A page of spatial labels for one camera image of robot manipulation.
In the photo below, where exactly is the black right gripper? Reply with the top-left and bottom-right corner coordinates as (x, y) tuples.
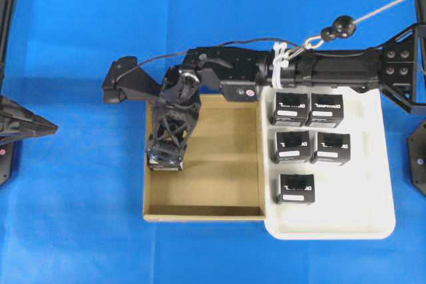
(147, 67), (202, 161)

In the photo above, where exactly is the black Dynamixel box with label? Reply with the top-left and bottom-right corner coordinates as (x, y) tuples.
(147, 152), (183, 171)

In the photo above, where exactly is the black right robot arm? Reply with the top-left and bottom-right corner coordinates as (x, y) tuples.
(146, 47), (379, 170)

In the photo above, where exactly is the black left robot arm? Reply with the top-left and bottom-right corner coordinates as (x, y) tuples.
(1, 95), (58, 185)

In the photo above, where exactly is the open brown cardboard box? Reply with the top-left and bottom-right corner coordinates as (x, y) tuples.
(142, 94), (266, 221)

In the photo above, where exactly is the black Dynamixel box far left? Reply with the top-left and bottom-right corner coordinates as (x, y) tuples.
(272, 92), (310, 127)

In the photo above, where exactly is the black Dynamixel box middle left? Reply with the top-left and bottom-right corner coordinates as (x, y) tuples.
(273, 131), (312, 164)

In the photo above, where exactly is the black Dynamixel box near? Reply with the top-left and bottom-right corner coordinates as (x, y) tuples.
(275, 174), (316, 205)

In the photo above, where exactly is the black Dynamixel box far right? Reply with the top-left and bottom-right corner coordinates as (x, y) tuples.
(305, 93), (344, 128)

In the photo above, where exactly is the black Dynamixel box middle right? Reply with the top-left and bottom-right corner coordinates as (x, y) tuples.
(310, 132), (351, 166)

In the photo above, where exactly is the white zip tie band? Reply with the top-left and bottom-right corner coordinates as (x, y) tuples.
(272, 42), (289, 89)

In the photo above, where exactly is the blue table cloth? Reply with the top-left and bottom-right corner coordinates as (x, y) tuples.
(1, 0), (425, 283)

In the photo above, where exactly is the white plastic tray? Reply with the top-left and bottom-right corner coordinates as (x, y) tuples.
(260, 87), (395, 240)

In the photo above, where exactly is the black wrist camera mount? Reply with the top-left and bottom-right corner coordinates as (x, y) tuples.
(102, 56), (160, 104)

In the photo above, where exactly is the black thin camera cable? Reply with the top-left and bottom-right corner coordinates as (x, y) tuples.
(112, 38), (302, 82)

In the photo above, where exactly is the grey suspension cord with hook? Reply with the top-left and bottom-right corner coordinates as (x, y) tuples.
(288, 0), (426, 61)

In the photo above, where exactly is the black frame post left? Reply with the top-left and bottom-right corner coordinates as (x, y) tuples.
(0, 0), (18, 72)

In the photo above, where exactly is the black right arm base bracket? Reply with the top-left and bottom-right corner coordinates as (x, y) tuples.
(378, 23), (425, 115)

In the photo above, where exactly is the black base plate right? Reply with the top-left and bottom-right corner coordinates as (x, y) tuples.
(407, 120), (426, 196)

